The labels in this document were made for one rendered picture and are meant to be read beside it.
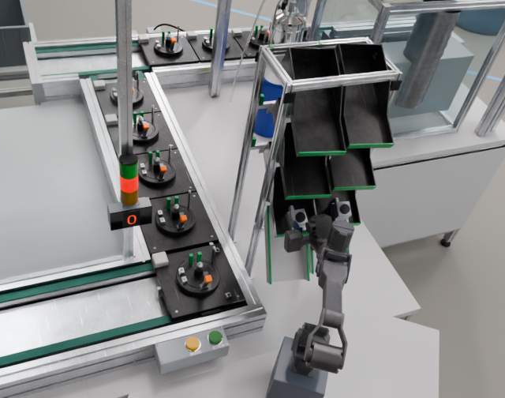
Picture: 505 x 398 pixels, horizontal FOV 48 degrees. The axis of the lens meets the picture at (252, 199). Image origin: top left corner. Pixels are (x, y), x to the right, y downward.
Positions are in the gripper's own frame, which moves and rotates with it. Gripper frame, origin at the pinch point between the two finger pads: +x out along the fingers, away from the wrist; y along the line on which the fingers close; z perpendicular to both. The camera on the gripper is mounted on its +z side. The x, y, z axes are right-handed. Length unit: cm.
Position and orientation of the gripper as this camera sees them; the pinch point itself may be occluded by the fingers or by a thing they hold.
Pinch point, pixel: (309, 226)
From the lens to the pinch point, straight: 159.4
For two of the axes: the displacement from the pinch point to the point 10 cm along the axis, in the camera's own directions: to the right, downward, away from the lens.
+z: 0.1, -8.4, -5.4
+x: -3.2, -5.2, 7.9
